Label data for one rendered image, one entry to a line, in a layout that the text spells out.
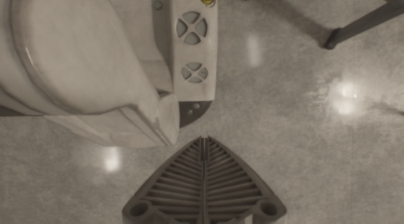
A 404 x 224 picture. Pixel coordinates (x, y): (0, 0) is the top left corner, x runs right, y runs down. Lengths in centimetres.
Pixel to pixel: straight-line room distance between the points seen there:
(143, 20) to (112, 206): 113
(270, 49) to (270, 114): 35
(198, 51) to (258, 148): 70
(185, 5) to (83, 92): 39
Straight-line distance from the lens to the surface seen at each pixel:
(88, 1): 22
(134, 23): 61
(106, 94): 22
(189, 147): 16
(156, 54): 57
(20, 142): 146
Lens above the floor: 84
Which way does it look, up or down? 80 degrees down
